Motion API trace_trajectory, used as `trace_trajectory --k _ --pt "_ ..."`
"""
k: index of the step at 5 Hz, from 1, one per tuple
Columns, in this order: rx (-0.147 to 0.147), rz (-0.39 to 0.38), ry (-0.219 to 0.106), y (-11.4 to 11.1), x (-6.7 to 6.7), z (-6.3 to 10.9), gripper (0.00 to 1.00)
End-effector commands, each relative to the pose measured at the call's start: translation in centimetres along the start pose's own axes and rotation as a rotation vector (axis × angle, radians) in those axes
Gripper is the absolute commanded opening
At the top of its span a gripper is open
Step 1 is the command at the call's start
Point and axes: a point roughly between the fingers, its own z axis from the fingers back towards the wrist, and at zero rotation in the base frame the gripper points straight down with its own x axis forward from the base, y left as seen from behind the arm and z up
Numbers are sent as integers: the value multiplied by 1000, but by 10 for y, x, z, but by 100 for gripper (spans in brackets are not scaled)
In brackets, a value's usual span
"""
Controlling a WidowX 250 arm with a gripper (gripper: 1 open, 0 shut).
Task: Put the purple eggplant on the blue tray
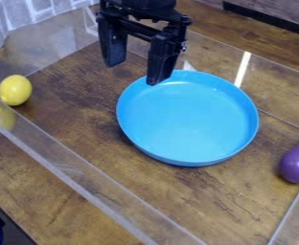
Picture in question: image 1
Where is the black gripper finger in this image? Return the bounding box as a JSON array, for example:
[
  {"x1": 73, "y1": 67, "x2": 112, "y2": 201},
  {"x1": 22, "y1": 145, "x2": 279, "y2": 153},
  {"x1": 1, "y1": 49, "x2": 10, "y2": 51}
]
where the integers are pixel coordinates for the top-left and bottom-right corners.
[
  {"x1": 98, "y1": 19, "x2": 128, "y2": 67},
  {"x1": 146, "y1": 34, "x2": 186, "y2": 85}
]

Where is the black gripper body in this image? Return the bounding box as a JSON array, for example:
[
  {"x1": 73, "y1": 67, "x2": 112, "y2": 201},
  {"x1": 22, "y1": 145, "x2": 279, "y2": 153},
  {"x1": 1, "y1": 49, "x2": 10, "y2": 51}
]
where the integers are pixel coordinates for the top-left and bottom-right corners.
[{"x1": 95, "y1": 0, "x2": 192, "y2": 43}]

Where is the blue round tray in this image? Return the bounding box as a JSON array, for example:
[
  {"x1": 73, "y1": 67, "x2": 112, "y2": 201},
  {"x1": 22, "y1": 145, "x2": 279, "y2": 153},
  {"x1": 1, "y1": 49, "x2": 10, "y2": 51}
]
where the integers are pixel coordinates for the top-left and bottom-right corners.
[{"x1": 116, "y1": 70, "x2": 259, "y2": 167}]

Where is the yellow lemon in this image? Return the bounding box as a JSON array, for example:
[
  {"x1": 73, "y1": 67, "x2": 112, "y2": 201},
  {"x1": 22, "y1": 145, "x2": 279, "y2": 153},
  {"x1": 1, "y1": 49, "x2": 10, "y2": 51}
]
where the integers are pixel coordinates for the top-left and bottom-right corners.
[{"x1": 0, "y1": 75, "x2": 33, "y2": 106}]

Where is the clear acrylic enclosure wall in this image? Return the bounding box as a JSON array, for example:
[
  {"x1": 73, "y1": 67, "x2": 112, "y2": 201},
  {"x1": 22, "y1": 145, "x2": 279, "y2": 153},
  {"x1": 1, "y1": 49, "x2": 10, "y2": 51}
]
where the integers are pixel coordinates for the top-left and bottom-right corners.
[{"x1": 0, "y1": 0, "x2": 299, "y2": 245}]

